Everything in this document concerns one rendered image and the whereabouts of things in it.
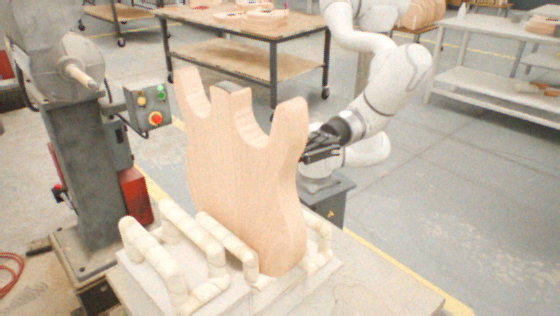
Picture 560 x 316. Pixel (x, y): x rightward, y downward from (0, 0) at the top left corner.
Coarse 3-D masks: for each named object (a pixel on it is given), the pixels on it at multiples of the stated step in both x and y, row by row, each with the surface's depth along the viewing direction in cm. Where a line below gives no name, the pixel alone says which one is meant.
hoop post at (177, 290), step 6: (168, 282) 60; (174, 282) 60; (180, 282) 60; (168, 288) 61; (174, 288) 60; (180, 288) 61; (186, 288) 63; (168, 294) 62; (174, 294) 61; (180, 294) 61; (186, 294) 63; (174, 300) 62; (180, 300) 62; (186, 300) 63; (174, 306) 63; (174, 312) 64
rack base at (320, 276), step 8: (312, 248) 101; (312, 256) 98; (328, 264) 96; (336, 264) 96; (320, 272) 93; (328, 272) 94; (336, 272) 95; (312, 280) 91; (320, 280) 91; (312, 288) 89
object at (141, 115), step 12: (132, 84) 159; (144, 84) 159; (156, 84) 159; (132, 96) 154; (144, 96) 157; (156, 96) 160; (132, 108) 158; (144, 108) 159; (156, 108) 163; (168, 108) 166; (132, 120) 163; (144, 120) 161; (168, 120) 169
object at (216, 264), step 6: (222, 252) 65; (210, 258) 65; (216, 258) 65; (222, 258) 66; (210, 264) 66; (216, 264) 65; (222, 264) 66; (210, 270) 67; (216, 270) 66; (222, 270) 67; (210, 276) 68; (216, 276) 67; (222, 276) 68
